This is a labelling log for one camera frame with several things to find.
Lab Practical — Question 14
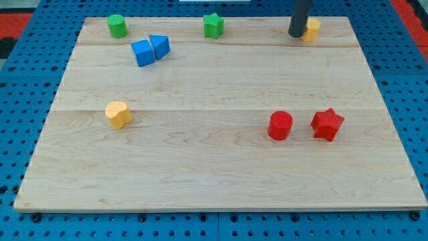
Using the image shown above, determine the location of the blue triangle block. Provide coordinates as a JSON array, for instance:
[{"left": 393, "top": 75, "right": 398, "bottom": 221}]
[{"left": 149, "top": 35, "right": 171, "bottom": 60}]

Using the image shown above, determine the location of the blue cube block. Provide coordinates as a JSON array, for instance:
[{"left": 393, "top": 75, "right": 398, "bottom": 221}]
[{"left": 131, "top": 39, "right": 155, "bottom": 67}]

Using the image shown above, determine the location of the wooden board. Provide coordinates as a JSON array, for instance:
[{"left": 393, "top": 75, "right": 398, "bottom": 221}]
[{"left": 13, "top": 17, "right": 427, "bottom": 213}]

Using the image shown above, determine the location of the red cylinder block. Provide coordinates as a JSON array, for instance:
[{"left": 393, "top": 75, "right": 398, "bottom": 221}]
[{"left": 267, "top": 110, "right": 294, "bottom": 141}]

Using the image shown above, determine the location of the green star block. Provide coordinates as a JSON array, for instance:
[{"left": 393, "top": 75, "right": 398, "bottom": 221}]
[{"left": 203, "top": 13, "right": 224, "bottom": 39}]

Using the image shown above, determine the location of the yellow heart block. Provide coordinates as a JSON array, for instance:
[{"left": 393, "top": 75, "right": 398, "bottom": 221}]
[{"left": 105, "top": 101, "right": 132, "bottom": 130}]

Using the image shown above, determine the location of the red star block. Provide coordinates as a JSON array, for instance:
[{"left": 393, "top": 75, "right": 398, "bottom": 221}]
[{"left": 311, "top": 108, "right": 345, "bottom": 142}]

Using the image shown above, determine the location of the green cylinder block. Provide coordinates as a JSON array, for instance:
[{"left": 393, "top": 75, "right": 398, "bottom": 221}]
[{"left": 107, "top": 14, "right": 128, "bottom": 38}]

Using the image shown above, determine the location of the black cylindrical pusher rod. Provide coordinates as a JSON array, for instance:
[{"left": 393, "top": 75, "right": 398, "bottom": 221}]
[{"left": 288, "top": 0, "right": 313, "bottom": 37}]

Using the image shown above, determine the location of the yellow pentagon block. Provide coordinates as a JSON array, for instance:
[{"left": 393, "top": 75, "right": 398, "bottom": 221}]
[{"left": 300, "top": 17, "right": 321, "bottom": 42}]

